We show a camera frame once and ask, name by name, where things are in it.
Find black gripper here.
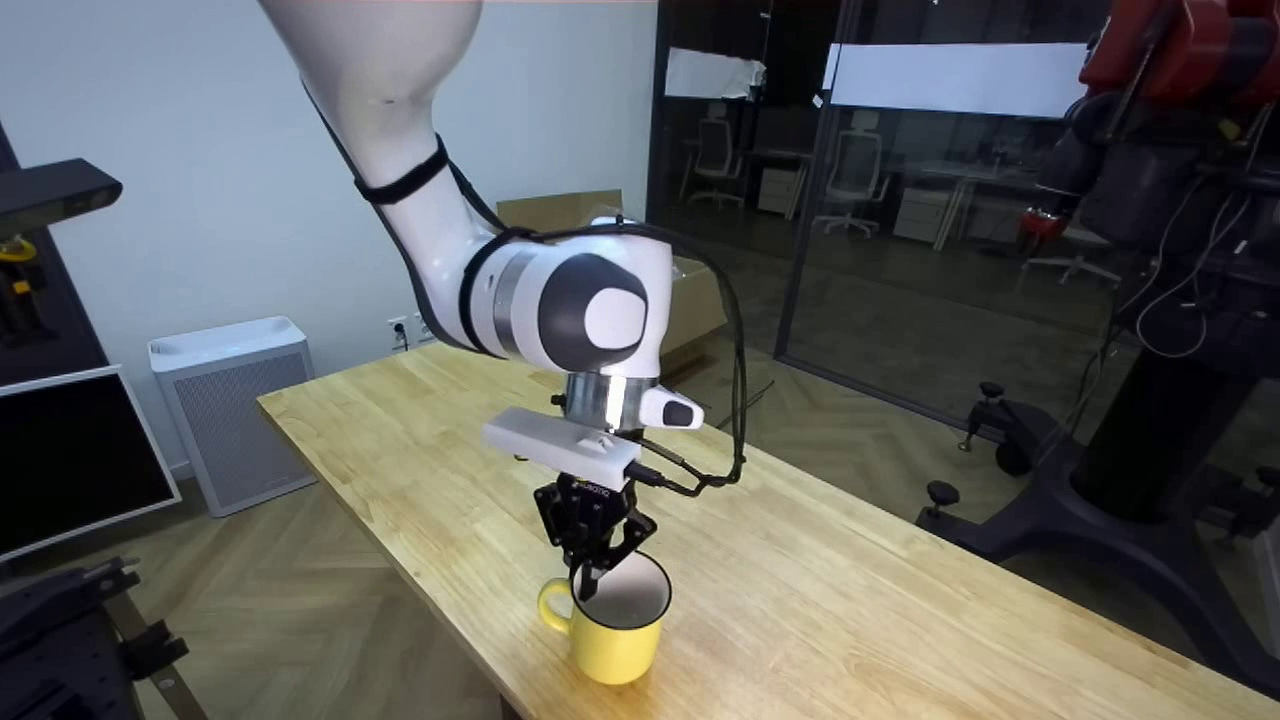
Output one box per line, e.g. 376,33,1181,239
528,467,665,604

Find yellow enamel mug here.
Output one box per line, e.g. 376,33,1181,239
532,547,682,693

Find open cardboard box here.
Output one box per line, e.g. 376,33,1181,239
491,189,733,379

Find white air purifier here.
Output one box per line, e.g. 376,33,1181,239
144,313,321,522

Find white paper on glass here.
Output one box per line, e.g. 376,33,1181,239
659,44,773,106

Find red office chair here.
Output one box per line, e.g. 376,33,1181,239
1018,205,1130,293

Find black equipment stand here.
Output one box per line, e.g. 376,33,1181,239
0,552,209,720

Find white board behind glass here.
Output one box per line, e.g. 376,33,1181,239
818,41,1100,124

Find yellow tool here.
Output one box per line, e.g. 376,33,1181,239
0,233,46,309

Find black shelf unit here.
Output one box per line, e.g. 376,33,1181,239
0,124,129,392

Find red Baxter robot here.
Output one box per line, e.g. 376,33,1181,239
1018,0,1280,256

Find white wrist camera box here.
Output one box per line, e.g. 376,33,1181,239
480,407,646,494

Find black monitor with white frame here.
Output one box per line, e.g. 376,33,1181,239
0,366,187,567

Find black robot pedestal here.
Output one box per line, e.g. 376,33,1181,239
915,237,1280,702

